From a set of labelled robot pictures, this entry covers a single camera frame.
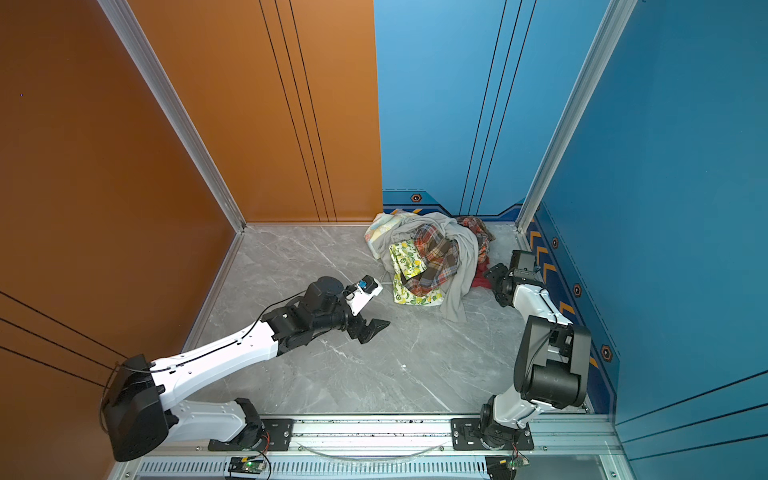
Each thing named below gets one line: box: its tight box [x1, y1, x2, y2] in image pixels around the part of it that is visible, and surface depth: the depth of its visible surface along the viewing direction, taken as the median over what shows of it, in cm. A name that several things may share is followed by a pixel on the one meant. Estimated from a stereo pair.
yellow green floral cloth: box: [388, 239, 443, 307], surface depth 98 cm
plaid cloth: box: [400, 216, 496, 296], surface depth 96 cm
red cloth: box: [472, 253, 492, 288], surface depth 99 cm
